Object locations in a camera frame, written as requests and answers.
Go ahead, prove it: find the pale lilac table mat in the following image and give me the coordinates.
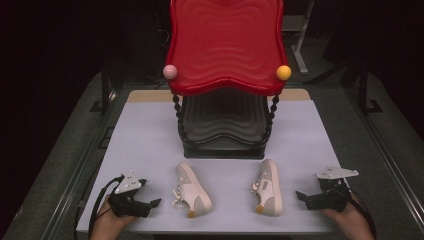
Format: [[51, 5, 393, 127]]
[[75, 99, 368, 234]]

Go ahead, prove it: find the white metal desk frame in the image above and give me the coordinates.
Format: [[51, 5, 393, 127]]
[[281, 0, 316, 75]]

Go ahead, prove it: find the person's left hand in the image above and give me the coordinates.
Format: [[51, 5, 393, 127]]
[[95, 195, 139, 228]]

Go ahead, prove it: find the white and grey sneaker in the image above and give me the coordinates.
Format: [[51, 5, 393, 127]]
[[251, 158, 284, 218], [171, 162, 213, 219]]

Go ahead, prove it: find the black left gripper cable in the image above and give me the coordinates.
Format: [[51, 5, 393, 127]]
[[87, 174, 126, 240]]

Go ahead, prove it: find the person's right hand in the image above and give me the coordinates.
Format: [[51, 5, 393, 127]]
[[321, 191, 363, 226]]

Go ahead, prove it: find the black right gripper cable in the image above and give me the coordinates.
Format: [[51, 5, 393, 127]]
[[348, 189, 378, 240]]

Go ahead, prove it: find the metal floor rail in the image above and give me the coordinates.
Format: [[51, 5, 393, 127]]
[[344, 86, 424, 231], [41, 96, 118, 240]]

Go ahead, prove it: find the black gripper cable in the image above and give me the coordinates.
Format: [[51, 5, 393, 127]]
[[87, 174, 126, 240], [348, 189, 378, 240]]

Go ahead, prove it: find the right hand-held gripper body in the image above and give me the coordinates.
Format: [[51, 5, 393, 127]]
[[304, 165, 360, 213]]

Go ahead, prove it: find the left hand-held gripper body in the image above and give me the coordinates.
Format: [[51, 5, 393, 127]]
[[108, 170, 151, 219]]

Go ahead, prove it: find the red and black shoe rack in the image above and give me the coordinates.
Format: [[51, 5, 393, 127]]
[[162, 0, 293, 160]]

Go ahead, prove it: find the black metal stand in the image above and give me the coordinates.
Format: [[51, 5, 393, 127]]
[[357, 62, 384, 116], [89, 62, 118, 116]]

